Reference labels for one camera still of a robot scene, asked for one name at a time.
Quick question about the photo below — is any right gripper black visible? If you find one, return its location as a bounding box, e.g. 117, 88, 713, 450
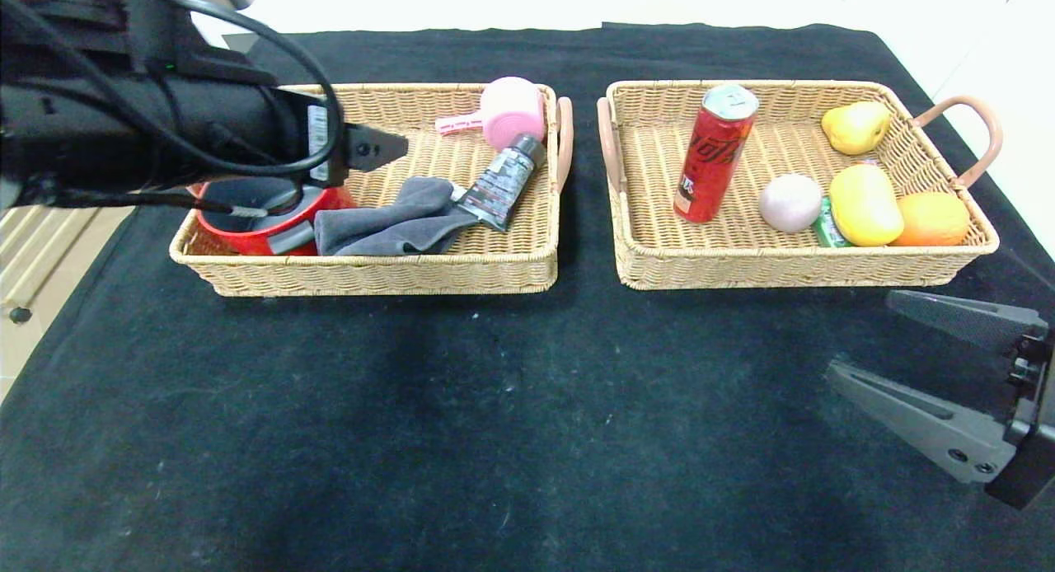
826, 288, 1055, 511

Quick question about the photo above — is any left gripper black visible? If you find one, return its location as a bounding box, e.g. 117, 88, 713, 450
165, 73, 409, 189

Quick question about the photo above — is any grey towel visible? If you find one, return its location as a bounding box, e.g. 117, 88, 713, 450
313, 176, 481, 257

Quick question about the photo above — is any black tube grey cap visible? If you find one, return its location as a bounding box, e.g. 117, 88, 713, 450
456, 134, 547, 232

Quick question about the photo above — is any yellow oblong food item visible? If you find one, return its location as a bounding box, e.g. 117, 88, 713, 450
828, 164, 905, 247

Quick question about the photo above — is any pale pink peach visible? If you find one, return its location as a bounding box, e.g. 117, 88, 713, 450
758, 174, 824, 233

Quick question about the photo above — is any red soda can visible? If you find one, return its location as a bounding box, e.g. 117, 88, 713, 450
673, 84, 761, 224

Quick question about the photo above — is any wicker basket holding kitchenware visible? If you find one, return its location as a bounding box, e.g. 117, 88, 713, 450
169, 82, 574, 298

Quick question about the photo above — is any wicker basket holding food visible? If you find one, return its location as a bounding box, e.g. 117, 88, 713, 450
597, 80, 1004, 291

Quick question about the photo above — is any pink plastic measuring cup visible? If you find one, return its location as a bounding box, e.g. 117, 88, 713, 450
435, 77, 546, 152

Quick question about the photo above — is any orange fruit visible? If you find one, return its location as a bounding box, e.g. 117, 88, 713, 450
892, 192, 972, 247

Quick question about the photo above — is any red pot grey inside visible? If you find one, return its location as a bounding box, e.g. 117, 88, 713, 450
194, 176, 357, 257

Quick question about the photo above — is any green gum pack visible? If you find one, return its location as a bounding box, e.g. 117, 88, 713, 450
812, 197, 850, 249

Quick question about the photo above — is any yellow pear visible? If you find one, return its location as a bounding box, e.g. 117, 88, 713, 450
821, 101, 892, 156

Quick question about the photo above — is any black tablecloth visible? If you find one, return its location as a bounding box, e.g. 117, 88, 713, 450
0, 24, 1055, 572

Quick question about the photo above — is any wooden rack on wheels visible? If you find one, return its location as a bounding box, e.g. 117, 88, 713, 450
0, 205, 133, 326

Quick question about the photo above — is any black left camera cable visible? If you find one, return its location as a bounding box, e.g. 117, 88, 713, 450
144, 0, 344, 220

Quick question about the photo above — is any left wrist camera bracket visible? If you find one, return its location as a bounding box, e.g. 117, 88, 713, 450
124, 0, 279, 88

